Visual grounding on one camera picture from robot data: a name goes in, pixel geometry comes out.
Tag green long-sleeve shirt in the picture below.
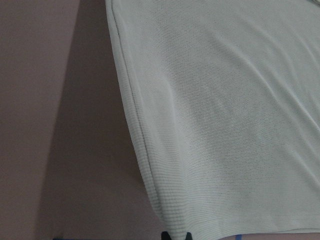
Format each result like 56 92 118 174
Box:
105 0 320 240

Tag blue tape grid lines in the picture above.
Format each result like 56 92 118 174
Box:
53 234 242 240

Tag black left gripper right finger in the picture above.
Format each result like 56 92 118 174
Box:
185 232 192 240

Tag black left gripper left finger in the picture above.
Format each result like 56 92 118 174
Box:
161 231 172 240

